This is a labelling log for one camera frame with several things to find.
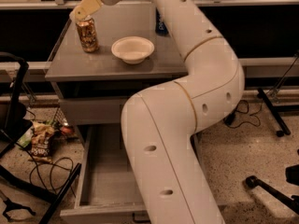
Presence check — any orange soda can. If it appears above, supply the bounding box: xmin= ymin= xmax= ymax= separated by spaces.
xmin=76 ymin=16 xmax=99 ymax=52

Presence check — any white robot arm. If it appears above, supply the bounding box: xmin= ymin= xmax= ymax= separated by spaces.
xmin=71 ymin=0 xmax=245 ymax=224

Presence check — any blue Pepsi can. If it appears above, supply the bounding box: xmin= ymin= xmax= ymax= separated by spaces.
xmin=155 ymin=11 xmax=168 ymax=36

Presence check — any grey drawer cabinet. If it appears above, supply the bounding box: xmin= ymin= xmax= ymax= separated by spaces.
xmin=44 ymin=1 xmax=200 ymax=142

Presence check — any closed grey upper drawer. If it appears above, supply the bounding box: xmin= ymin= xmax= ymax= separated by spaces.
xmin=59 ymin=97 xmax=127 ymax=125

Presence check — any red can on floor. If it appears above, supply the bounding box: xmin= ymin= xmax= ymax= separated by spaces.
xmin=61 ymin=123 xmax=75 ymax=136

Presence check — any open grey lower drawer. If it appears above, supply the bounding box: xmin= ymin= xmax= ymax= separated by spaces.
xmin=60 ymin=124 xmax=225 ymax=224

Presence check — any white paper bowl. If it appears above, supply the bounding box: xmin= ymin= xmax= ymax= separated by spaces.
xmin=111 ymin=36 xmax=154 ymax=64

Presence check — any brown chip bag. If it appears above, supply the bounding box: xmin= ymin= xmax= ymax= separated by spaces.
xmin=31 ymin=122 xmax=55 ymax=163

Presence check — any green snack bag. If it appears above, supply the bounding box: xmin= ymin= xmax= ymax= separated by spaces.
xmin=18 ymin=121 xmax=57 ymax=147

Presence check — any black stand leg right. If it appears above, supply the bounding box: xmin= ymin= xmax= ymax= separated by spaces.
xmin=258 ymin=88 xmax=291 ymax=137

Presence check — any black tripod leg lower right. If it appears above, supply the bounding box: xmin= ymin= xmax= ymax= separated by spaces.
xmin=245 ymin=175 xmax=299 ymax=215

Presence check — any black stand frame left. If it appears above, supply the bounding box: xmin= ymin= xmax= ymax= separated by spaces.
xmin=0 ymin=52 xmax=81 ymax=224

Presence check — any black cable on floor left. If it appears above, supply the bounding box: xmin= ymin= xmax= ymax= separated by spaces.
xmin=15 ymin=109 xmax=78 ymax=198

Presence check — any black power adapter cable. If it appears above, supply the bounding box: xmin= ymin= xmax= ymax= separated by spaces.
xmin=223 ymin=99 xmax=262 ymax=130

